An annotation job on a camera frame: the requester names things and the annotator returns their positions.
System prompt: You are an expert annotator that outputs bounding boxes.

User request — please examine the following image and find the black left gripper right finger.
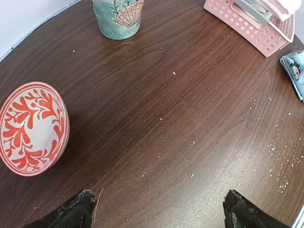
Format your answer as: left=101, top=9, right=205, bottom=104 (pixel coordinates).
left=223, top=190, right=289, bottom=228

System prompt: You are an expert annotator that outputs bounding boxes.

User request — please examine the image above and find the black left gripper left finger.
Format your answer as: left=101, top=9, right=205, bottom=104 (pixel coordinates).
left=25, top=189, right=96, bottom=228

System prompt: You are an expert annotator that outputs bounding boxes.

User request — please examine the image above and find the blue patterned cloth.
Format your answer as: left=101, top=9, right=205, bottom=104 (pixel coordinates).
left=280, top=50, right=304, bottom=102

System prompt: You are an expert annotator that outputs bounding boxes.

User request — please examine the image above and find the large pink towel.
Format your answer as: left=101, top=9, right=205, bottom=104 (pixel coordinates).
left=258, top=0, right=302, bottom=17

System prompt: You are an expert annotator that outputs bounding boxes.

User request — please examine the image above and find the red and white patterned bowl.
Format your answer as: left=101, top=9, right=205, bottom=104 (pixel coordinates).
left=0, top=81, right=70, bottom=177

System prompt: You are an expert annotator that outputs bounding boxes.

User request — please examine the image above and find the pink perforated plastic basket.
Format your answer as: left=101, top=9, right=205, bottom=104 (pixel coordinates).
left=204, top=0, right=295, bottom=57

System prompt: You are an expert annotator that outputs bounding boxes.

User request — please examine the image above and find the white mug with coral pattern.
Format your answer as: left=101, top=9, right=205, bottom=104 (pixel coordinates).
left=92, top=0, right=144, bottom=40

